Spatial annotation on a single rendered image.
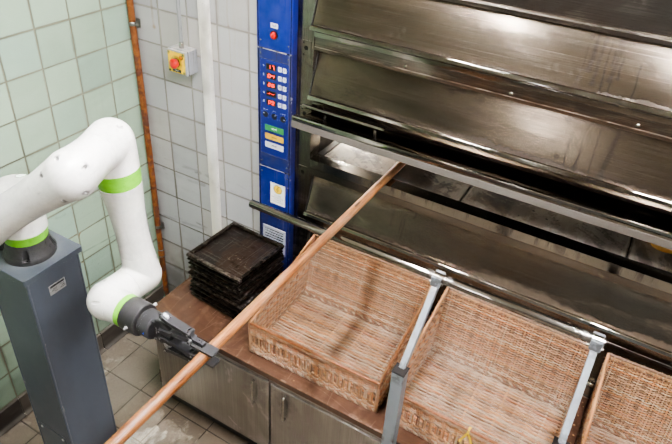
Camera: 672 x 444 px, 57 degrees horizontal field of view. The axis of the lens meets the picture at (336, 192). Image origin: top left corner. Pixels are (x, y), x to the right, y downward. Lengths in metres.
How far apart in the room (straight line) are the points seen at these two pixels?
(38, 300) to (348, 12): 1.33
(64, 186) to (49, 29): 1.17
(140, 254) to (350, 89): 0.94
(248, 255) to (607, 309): 1.35
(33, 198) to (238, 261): 1.13
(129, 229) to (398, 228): 1.07
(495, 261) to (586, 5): 0.93
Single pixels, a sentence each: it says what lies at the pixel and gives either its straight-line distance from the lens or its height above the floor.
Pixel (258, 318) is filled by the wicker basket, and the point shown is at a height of 0.71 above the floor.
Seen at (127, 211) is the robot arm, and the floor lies 1.45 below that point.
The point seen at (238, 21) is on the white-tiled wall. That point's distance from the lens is 2.43.
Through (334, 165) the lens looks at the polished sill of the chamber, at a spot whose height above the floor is 1.18.
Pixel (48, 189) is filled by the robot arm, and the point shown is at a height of 1.62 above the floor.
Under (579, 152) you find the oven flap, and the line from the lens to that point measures 2.02.
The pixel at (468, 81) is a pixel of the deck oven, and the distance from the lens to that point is 2.04.
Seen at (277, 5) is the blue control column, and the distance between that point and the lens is 2.27.
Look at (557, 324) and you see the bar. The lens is 1.90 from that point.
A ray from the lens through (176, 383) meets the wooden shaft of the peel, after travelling 1.58.
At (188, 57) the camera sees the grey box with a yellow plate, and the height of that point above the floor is 1.49.
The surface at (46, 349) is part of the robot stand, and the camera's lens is 2.16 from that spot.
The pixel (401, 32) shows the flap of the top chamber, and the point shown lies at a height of 1.77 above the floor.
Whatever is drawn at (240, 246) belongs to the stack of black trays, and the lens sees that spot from 2.60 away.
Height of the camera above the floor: 2.40
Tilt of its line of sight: 33 degrees down
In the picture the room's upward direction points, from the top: 4 degrees clockwise
